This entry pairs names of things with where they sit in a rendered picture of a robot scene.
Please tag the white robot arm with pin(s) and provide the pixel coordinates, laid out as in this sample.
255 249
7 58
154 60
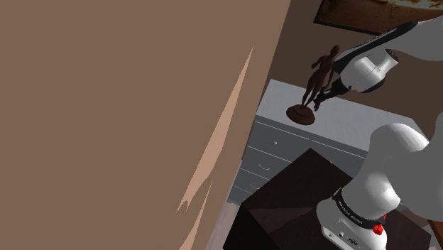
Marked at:
387 180

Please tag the dark framed wall picture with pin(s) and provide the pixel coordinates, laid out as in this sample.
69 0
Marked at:
367 13

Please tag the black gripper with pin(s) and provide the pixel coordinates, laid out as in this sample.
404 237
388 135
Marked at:
334 90

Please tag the brown human figure statue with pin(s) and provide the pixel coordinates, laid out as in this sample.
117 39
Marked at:
316 81

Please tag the grey chest of drawers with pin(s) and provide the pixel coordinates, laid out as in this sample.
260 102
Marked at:
346 117

